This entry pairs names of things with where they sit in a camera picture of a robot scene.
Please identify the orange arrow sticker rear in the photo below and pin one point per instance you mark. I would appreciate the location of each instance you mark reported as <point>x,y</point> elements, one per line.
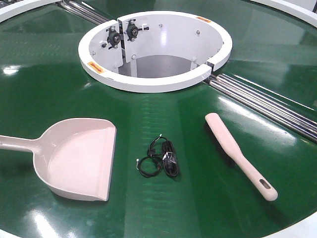
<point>203,19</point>

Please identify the pink plastic dustpan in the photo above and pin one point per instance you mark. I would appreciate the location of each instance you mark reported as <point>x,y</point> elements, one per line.
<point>73,157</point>

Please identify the black bearing right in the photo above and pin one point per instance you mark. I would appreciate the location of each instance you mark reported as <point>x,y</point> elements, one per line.
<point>132,30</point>

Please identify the orange arrow sticker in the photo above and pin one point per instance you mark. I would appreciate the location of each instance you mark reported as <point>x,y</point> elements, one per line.
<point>96,67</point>
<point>203,19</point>

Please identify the white outer rim right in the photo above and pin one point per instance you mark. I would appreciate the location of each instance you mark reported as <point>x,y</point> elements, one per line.
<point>292,9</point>

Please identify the white rim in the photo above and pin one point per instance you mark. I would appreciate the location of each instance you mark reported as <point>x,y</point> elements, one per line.
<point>17,8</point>
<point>292,9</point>

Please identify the black bearing left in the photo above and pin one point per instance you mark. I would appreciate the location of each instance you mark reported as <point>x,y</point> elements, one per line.
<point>113,38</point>

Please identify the pink hand brush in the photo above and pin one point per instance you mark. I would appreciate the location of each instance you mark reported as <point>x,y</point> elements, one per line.
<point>232,149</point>

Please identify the steel rollers top left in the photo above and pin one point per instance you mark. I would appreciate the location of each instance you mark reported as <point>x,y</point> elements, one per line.
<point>82,11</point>

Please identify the orange arrow sticker front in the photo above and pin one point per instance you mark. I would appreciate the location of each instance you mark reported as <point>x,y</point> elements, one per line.
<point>96,67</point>

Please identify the white outer rim left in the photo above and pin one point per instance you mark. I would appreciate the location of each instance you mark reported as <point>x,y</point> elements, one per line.
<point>17,8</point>

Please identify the black bearing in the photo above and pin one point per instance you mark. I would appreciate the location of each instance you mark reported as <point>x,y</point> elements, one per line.
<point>113,38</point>
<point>132,30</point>

